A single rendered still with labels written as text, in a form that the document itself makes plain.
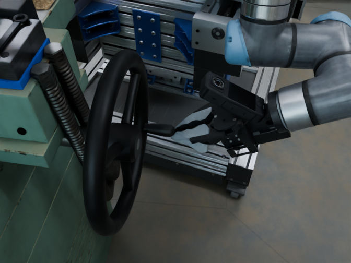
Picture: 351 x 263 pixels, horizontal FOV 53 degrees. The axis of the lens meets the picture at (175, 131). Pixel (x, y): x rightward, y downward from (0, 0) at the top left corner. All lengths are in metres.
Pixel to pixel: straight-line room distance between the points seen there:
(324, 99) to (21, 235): 0.56
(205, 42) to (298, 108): 0.42
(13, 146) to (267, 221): 1.08
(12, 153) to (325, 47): 0.49
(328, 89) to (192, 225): 0.93
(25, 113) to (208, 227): 1.02
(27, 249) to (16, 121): 0.32
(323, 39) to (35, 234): 0.62
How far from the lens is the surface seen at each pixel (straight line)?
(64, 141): 0.58
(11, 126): 0.51
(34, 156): 0.51
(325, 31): 0.63
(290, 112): 0.57
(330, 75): 0.58
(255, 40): 0.59
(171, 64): 1.17
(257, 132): 0.63
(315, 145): 1.69
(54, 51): 0.48
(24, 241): 0.72
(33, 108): 0.46
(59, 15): 0.74
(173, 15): 1.06
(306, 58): 0.62
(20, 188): 0.66
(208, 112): 0.65
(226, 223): 1.39
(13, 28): 0.48
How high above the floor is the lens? 1.25
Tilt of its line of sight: 50 degrees down
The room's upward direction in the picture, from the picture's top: straight up
